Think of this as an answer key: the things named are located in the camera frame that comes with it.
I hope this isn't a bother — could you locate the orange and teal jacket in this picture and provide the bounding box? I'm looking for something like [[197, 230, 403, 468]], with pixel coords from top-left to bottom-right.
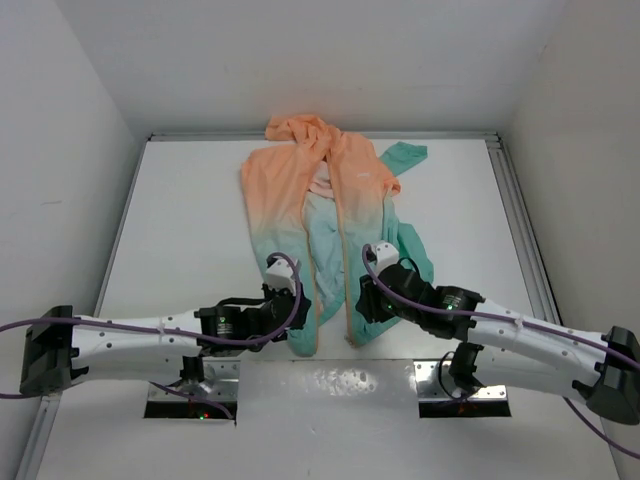
[[241, 115, 434, 357]]

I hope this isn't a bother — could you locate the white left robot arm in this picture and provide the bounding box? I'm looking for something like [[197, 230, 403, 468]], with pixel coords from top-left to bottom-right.
[[19, 286, 311, 397]]

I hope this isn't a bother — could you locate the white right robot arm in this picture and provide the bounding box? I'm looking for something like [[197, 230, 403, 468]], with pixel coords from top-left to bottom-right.
[[356, 263, 639, 425]]

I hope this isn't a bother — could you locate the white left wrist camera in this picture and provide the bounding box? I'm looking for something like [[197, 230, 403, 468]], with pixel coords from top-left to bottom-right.
[[264, 255, 300, 295]]

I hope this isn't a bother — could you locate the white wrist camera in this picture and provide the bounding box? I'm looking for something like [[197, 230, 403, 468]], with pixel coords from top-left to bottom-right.
[[264, 255, 300, 295], [365, 241, 399, 270]]

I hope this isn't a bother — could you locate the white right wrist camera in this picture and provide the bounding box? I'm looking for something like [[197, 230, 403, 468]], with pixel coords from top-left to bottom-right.
[[365, 241, 399, 270]]

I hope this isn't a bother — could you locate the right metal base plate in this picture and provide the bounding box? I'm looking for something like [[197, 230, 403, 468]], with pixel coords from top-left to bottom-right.
[[414, 359, 508, 403]]

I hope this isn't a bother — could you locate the metal base plate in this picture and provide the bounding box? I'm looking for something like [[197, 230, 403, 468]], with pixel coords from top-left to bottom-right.
[[155, 357, 240, 403], [414, 359, 508, 403]]

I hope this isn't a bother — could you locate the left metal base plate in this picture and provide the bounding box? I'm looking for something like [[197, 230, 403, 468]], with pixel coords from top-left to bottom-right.
[[155, 357, 240, 403]]

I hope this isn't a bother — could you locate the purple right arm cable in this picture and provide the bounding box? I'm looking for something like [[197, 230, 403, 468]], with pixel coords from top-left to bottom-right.
[[360, 243, 640, 459]]

